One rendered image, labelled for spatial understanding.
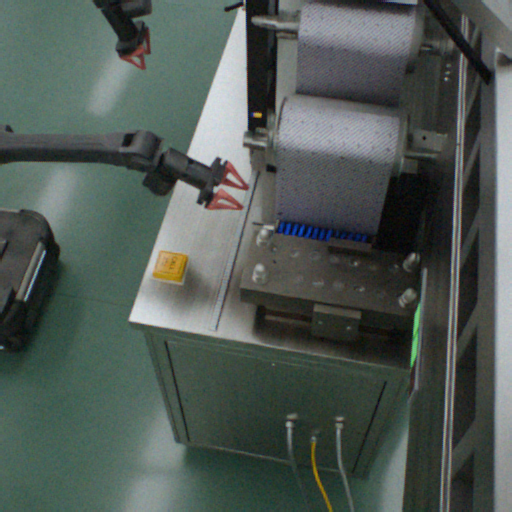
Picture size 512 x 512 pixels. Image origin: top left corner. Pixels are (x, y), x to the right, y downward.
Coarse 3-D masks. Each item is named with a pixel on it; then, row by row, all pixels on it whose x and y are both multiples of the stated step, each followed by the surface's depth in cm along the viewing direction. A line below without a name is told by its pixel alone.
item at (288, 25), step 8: (280, 8) 150; (280, 16) 148; (288, 16) 148; (296, 16) 149; (280, 24) 149; (288, 24) 148; (296, 24) 148; (280, 32) 150; (288, 32) 149; (296, 32) 149; (296, 40) 152
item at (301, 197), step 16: (288, 176) 145; (304, 176) 144; (320, 176) 143; (288, 192) 149; (304, 192) 148; (320, 192) 147; (336, 192) 146; (352, 192) 145; (368, 192) 144; (384, 192) 143; (288, 208) 154; (304, 208) 153; (320, 208) 152; (336, 208) 151; (352, 208) 149; (368, 208) 148; (304, 224) 157; (320, 224) 156; (336, 224) 155; (352, 224) 154; (368, 224) 153
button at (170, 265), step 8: (160, 256) 165; (168, 256) 165; (176, 256) 165; (184, 256) 165; (160, 264) 164; (168, 264) 164; (176, 264) 164; (184, 264) 164; (160, 272) 162; (168, 272) 162; (176, 272) 162; (168, 280) 164; (176, 280) 163
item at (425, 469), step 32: (448, 64) 142; (448, 96) 138; (448, 128) 130; (448, 160) 123; (448, 192) 117; (448, 224) 111; (448, 256) 106; (448, 288) 101; (448, 320) 97; (448, 352) 93; (448, 384) 91; (416, 416) 111; (448, 416) 88; (416, 448) 106; (416, 480) 101
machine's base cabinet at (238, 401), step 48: (144, 336) 163; (192, 384) 181; (240, 384) 175; (288, 384) 169; (336, 384) 164; (384, 384) 161; (192, 432) 212; (240, 432) 204; (336, 432) 189; (384, 432) 181
